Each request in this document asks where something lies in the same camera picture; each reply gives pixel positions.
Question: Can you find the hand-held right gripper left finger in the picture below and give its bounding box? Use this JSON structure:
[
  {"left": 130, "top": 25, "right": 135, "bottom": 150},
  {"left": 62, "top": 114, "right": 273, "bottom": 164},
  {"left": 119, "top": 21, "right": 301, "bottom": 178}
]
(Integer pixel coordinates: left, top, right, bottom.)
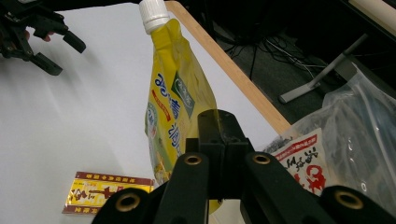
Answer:
[{"left": 197, "top": 109, "right": 225, "bottom": 201}]

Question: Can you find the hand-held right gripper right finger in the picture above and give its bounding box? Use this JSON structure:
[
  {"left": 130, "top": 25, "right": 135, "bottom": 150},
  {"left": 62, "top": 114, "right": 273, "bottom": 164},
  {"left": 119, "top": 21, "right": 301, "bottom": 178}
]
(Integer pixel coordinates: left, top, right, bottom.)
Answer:
[{"left": 217, "top": 109, "right": 255, "bottom": 201}]

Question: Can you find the yellow spout pouch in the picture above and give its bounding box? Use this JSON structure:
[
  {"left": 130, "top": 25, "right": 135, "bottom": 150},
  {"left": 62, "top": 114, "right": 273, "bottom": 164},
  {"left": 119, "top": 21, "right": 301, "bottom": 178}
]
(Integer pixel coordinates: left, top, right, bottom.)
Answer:
[{"left": 138, "top": 0, "right": 222, "bottom": 216}]

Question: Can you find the clear bag of dried seaweed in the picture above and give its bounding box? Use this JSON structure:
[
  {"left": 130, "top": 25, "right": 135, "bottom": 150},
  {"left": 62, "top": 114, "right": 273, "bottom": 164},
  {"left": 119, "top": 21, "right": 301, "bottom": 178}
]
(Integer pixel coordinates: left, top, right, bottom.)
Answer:
[{"left": 263, "top": 62, "right": 396, "bottom": 217}]

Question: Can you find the wooden table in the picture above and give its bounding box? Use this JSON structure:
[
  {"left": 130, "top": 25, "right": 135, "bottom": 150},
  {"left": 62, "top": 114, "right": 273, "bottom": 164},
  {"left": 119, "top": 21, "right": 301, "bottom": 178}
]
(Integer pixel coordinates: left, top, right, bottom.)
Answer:
[{"left": 163, "top": 0, "right": 292, "bottom": 135}]

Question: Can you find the white metal stand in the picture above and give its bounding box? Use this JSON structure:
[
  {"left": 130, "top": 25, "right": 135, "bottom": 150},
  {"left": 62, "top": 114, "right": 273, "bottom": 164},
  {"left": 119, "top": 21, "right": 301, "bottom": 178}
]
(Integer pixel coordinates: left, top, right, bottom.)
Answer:
[{"left": 277, "top": 33, "right": 370, "bottom": 105}]

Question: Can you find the small yellow red box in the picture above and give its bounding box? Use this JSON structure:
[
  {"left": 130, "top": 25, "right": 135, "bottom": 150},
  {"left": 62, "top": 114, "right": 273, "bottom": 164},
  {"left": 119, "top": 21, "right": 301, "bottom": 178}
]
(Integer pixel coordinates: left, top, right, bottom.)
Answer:
[{"left": 62, "top": 170, "right": 156, "bottom": 216}]

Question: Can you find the bundle of floor cables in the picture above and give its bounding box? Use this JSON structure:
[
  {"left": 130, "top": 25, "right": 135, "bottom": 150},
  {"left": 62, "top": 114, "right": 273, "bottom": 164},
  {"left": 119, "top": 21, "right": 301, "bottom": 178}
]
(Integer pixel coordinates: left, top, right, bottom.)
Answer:
[{"left": 218, "top": 33, "right": 327, "bottom": 79}]

